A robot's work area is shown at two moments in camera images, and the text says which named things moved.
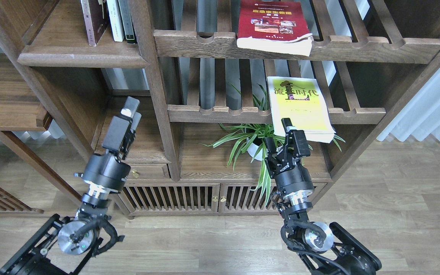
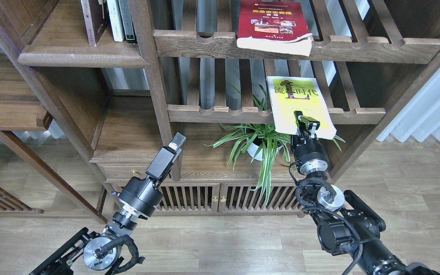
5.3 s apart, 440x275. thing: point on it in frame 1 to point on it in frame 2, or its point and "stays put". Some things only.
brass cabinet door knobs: x=215 y=199 stays put
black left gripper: x=104 y=173 to x=142 y=195
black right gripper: x=294 y=186 to x=311 y=159
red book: x=279 y=26 stays put
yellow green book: x=301 y=100 stays put
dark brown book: x=94 y=25 stays put
